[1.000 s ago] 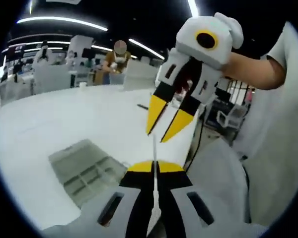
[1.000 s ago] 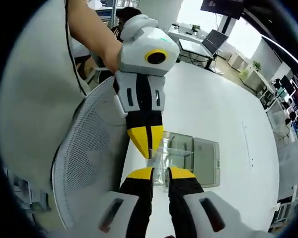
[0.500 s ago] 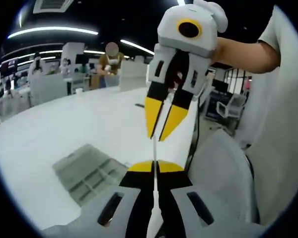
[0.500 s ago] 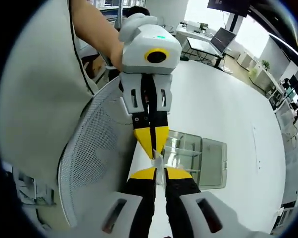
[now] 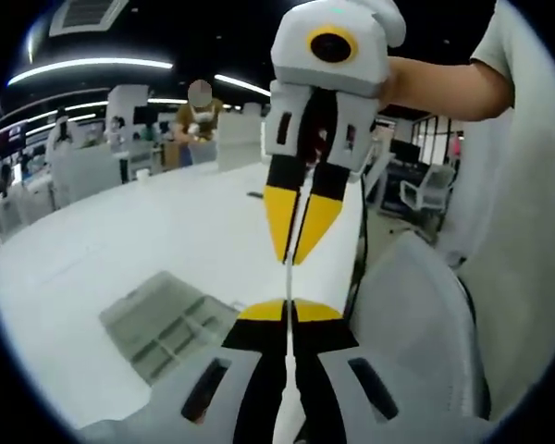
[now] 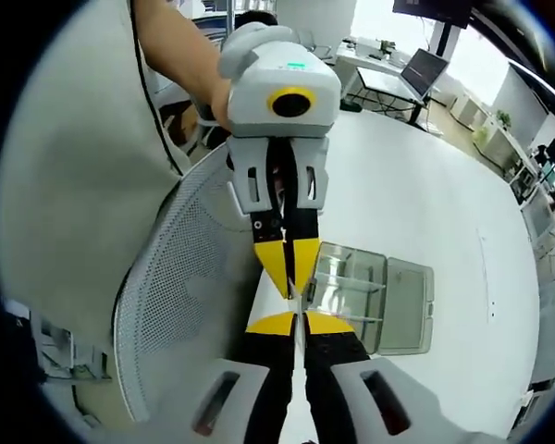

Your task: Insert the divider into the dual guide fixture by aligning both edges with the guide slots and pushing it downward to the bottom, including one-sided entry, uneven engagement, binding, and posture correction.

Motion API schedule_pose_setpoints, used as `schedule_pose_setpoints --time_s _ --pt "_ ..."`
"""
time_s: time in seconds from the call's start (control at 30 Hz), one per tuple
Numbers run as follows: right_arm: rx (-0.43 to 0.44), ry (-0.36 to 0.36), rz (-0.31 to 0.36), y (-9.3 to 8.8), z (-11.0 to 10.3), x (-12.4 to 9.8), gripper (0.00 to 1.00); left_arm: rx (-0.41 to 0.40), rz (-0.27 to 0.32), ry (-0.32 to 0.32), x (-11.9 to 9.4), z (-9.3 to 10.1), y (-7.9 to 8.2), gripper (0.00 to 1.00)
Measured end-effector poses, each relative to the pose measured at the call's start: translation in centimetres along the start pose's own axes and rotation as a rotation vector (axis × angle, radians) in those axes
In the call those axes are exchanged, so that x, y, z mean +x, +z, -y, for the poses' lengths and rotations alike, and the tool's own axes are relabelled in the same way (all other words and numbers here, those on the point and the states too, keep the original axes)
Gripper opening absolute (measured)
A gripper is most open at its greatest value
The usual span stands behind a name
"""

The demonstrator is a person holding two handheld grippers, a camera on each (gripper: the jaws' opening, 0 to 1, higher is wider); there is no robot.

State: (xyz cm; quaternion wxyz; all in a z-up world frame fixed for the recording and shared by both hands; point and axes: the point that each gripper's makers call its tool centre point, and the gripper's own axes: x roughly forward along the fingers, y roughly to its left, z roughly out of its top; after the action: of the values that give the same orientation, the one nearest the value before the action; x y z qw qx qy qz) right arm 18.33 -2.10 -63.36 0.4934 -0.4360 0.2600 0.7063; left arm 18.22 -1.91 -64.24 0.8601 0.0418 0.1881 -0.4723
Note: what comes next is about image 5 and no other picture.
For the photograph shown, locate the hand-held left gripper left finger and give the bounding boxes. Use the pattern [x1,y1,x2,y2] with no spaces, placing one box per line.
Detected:
[80,298,290,444]

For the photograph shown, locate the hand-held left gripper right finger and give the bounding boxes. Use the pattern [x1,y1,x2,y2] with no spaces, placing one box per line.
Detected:
[291,298,497,444]

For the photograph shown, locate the clear plastic divider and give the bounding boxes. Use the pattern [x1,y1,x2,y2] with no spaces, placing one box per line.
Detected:
[282,182,302,408]

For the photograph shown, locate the grey transparent guide fixture box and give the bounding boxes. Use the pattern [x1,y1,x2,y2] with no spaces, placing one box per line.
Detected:
[97,270,242,388]

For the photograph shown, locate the white desk panel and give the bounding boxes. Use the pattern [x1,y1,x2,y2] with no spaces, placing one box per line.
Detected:
[216,112,268,176]

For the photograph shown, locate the grey mesh office chair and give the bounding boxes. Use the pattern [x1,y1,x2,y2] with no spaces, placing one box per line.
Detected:
[351,230,491,422]

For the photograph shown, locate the black desk monitor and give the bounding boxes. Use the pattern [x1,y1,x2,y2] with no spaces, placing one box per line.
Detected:
[391,140,423,167]

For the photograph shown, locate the white mesh chair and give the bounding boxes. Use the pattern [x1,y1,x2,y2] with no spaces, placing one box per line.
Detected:
[399,163,458,224]

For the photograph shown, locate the person's grey shirt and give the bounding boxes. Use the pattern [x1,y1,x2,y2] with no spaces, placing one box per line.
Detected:
[443,0,555,422]

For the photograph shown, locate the ceiling air vent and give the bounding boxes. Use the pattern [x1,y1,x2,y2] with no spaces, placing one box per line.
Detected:
[48,0,130,38]

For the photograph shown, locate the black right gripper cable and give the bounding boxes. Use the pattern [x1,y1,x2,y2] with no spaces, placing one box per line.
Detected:
[349,178,370,323]

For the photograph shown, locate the purple wall screen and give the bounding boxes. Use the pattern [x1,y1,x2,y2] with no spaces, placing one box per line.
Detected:
[0,124,30,152]

